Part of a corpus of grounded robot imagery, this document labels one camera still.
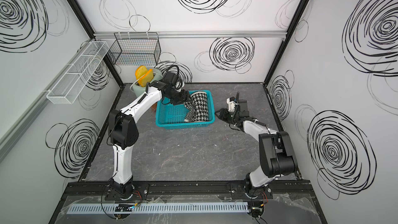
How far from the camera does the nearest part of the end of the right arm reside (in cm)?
73

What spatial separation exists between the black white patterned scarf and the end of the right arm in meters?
0.08

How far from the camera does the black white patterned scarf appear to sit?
0.93 m
